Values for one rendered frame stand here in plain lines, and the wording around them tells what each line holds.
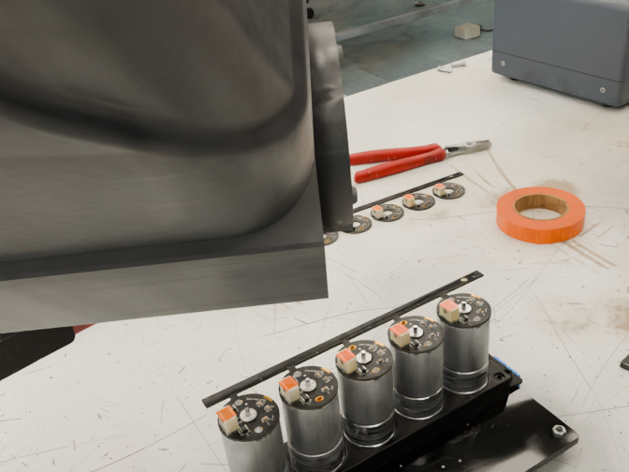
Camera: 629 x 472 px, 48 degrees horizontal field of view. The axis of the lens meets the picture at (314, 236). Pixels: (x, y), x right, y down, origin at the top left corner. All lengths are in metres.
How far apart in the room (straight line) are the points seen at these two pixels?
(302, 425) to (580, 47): 0.50
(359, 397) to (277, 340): 0.12
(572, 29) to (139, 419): 0.51
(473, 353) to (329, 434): 0.08
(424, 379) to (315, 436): 0.06
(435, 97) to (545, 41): 0.11
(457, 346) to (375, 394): 0.05
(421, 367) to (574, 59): 0.45
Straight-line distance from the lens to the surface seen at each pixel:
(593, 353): 0.42
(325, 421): 0.30
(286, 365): 0.31
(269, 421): 0.29
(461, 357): 0.34
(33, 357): 0.30
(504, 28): 0.76
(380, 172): 0.58
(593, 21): 0.70
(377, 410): 0.32
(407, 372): 0.33
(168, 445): 0.38
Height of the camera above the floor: 1.02
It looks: 32 degrees down
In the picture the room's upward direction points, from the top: 6 degrees counter-clockwise
